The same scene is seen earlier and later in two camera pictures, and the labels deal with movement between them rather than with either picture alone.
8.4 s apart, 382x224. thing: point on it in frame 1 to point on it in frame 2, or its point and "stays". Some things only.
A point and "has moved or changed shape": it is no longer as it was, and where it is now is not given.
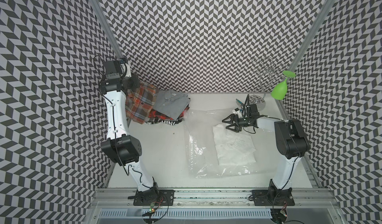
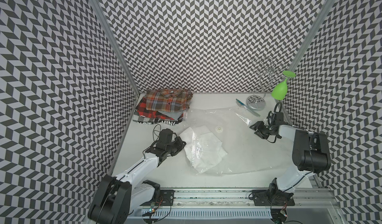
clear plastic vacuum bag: (214, 151) stays
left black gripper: (135, 78) to (181, 145)
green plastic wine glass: (279, 91) stays
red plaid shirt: (154, 113) has moved or changed shape
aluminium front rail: (112, 197) stays
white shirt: (233, 148) to (203, 149)
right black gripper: (233, 117) to (258, 125)
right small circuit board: (279, 216) stays
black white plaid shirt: (158, 120) has moved or changed shape
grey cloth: (172, 103) has moved or changed shape
